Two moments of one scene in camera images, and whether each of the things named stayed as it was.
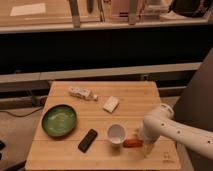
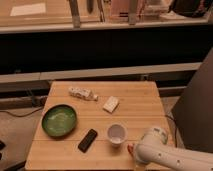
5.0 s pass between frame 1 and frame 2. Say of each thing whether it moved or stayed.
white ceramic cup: stayed
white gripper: moved
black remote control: stayed
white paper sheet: stayed
